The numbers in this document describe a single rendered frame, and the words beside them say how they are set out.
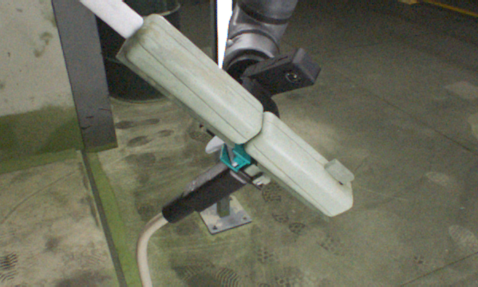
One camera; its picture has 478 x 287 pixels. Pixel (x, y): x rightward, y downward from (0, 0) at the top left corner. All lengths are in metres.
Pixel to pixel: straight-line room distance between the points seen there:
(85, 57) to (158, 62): 1.93
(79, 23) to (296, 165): 1.90
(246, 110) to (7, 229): 1.79
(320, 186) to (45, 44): 1.94
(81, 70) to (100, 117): 0.29
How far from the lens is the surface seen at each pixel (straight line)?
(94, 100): 2.42
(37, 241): 2.03
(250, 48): 0.63
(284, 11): 0.69
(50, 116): 2.44
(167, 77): 0.41
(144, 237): 0.64
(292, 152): 0.46
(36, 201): 2.24
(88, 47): 2.32
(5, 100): 2.39
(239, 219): 1.99
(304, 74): 0.53
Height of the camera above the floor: 1.35
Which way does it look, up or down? 32 degrees down
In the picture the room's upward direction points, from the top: straight up
